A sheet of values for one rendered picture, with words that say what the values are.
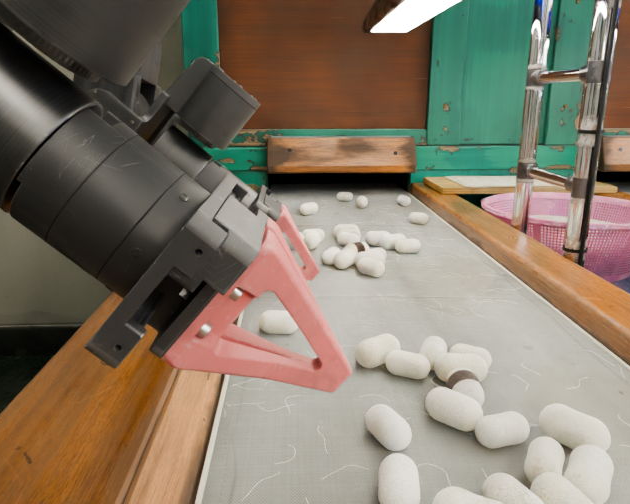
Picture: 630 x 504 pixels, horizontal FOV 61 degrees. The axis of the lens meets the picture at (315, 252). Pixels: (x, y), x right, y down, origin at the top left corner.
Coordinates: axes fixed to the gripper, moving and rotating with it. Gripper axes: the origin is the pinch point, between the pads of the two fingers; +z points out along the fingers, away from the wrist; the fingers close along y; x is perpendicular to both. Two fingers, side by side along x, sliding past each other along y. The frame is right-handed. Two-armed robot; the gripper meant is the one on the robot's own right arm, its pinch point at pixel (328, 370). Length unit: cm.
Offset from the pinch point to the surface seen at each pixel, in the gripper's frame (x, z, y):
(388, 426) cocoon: 1.8, 6.4, 3.8
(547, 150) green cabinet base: -36, 38, 90
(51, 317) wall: 110, -26, 169
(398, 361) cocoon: 0.5, 8.2, 12.0
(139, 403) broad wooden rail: 10.5, -4.8, 5.5
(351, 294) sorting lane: 2.4, 8.0, 29.5
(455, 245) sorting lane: -8, 20, 48
